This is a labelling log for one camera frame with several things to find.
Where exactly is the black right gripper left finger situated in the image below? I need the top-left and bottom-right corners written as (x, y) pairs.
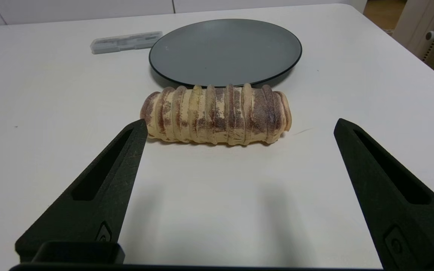
top-left (15, 119), bottom-right (148, 263)

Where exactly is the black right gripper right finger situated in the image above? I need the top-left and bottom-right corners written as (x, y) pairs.
top-left (333, 118), bottom-right (434, 271)

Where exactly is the grey rectangular block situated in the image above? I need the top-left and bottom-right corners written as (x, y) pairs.
top-left (90, 31), bottom-right (163, 55)

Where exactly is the gray round plate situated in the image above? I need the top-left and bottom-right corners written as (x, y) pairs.
top-left (149, 19), bottom-right (303, 88)

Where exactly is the ridged brown bread roll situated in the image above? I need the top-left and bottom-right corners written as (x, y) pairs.
top-left (140, 84), bottom-right (292, 146)

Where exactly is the white pegboard shelf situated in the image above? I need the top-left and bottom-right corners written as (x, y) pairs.
top-left (392, 0), bottom-right (434, 88)

